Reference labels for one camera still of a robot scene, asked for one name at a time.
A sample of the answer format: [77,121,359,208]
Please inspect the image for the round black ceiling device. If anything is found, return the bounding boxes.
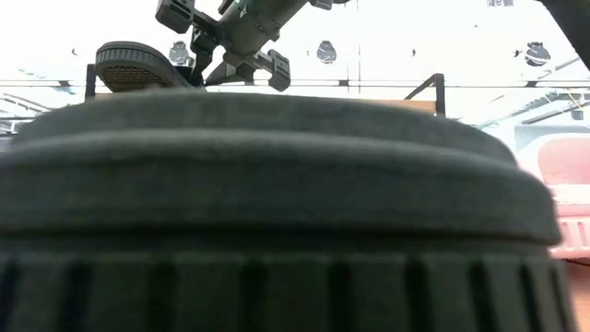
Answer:
[525,41,552,68]
[315,40,338,65]
[168,41,192,67]

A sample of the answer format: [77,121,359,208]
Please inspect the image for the black rubber slide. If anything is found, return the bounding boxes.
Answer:
[0,87,578,332]
[94,40,197,93]

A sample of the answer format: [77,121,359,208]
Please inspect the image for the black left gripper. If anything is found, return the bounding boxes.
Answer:
[155,0,292,92]

